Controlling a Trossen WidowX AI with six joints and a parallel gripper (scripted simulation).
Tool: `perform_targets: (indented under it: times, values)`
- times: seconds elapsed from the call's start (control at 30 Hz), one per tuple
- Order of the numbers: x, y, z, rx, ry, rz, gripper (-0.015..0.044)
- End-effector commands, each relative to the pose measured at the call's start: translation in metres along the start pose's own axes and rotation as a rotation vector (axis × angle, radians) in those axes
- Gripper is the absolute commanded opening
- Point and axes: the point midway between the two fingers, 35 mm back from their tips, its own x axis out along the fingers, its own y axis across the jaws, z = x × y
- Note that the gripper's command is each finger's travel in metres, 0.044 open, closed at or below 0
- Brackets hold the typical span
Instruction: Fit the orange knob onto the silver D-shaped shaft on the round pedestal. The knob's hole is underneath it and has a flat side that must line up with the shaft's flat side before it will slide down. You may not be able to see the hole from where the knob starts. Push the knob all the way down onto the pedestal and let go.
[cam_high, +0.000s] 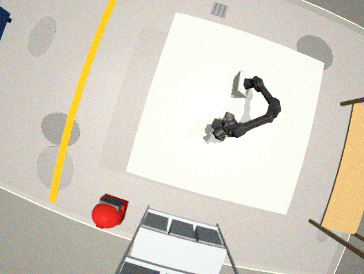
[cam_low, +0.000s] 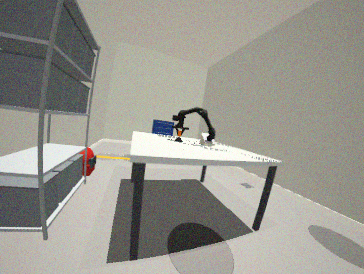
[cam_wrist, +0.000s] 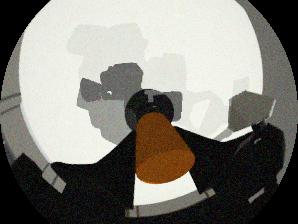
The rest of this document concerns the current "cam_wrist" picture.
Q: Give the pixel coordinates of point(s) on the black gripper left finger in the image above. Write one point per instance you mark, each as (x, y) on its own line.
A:
(114, 174)

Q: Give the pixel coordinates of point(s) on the orange tapered knob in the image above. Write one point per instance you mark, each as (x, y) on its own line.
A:
(161, 154)

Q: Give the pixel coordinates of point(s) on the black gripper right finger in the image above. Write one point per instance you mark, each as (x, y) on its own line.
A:
(212, 156)

